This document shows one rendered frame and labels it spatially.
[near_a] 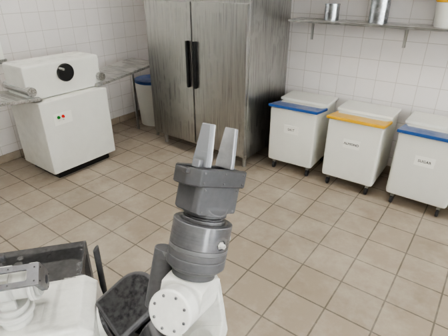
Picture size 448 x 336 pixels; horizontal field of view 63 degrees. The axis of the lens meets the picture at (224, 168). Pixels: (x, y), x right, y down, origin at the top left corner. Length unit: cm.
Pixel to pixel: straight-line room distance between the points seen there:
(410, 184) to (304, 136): 109
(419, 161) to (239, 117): 176
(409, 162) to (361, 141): 45
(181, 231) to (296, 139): 347
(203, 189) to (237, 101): 339
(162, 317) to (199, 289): 6
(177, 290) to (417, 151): 321
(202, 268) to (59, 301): 35
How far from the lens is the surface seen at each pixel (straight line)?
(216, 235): 51
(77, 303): 78
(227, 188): 53
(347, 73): 427
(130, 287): 75
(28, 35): 494
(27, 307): 76
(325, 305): 268
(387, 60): 414
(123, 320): 75
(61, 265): 87
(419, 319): 280
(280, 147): 405
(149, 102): 540
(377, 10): 388
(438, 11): 378
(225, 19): 381
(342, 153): 378
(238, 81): 381
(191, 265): 52
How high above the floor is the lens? 192
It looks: 27 degrees down
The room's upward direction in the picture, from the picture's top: straight up
